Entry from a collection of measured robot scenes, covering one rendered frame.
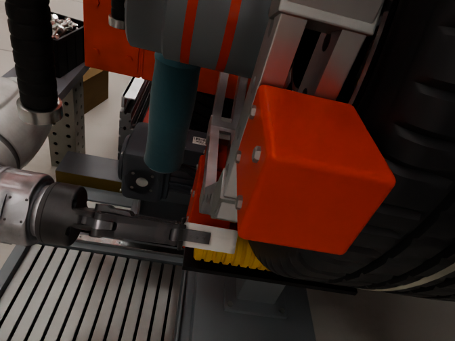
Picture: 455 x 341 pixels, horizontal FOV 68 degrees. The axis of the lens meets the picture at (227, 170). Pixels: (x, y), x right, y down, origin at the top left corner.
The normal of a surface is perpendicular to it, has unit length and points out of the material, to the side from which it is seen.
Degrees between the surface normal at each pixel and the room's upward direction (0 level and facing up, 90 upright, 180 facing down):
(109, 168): 0
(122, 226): 47
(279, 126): 0
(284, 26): 90
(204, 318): 0
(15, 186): 11
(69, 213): 36
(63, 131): 90
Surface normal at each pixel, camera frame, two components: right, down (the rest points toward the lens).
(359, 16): -0.01, 0.62
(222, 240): 0.15, -0.09
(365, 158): 0.23, -0.75
